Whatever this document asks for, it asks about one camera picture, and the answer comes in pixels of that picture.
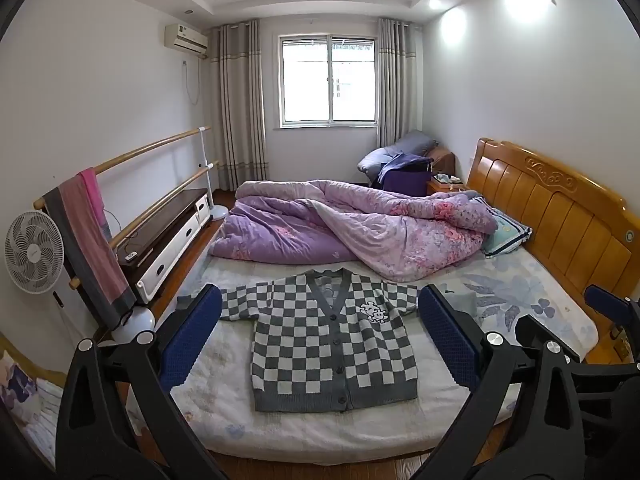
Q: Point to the dark white low cabinet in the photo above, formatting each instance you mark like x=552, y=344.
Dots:
x=170, y=245

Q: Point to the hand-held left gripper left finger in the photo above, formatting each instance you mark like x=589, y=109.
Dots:
x=190, y=335

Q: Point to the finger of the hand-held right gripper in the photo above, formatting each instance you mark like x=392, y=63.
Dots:
x=602, y=297
x=545, y=332

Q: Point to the grey folded garment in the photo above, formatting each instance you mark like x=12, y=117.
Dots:
x=465, y=305

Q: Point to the wooden double bar rack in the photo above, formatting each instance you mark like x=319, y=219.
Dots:
x=150, y=146

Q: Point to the grey striped curtain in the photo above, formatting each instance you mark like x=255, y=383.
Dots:
x=235, y=110
x=397, y=85

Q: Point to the brown chair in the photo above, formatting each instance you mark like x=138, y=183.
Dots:
x=442, y=157

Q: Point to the pile of light clothes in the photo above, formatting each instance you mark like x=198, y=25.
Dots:
x=25, y=395

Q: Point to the lit ceiling light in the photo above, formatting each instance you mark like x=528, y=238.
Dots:
x=435, y=4

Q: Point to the wooden headboard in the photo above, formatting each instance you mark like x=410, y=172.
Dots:
x=565, y=210

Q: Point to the wooden nightstand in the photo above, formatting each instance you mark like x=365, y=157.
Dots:
x=440, y=188

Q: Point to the purple cloth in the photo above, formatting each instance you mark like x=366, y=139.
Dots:
x=405, y=180

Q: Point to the white air conditioner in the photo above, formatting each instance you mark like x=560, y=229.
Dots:
x=185, y=40

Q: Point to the white standing fan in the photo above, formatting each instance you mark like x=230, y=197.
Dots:
x=35, y=252

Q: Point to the bed with floral sheet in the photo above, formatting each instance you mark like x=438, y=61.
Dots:
x=350, y=430

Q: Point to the pink grey towel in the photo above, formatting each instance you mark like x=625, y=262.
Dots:
x=95, y=240

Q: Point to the blue trimmed pillow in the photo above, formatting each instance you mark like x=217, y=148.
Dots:
x=507, y=232

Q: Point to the purple floral quilt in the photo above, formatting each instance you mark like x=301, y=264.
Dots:
x=300, y=230

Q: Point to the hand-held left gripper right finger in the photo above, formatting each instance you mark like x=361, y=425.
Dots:
x=447, y=335

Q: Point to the grey white checkered cardigan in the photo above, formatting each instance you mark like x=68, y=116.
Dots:
x=300, y=340

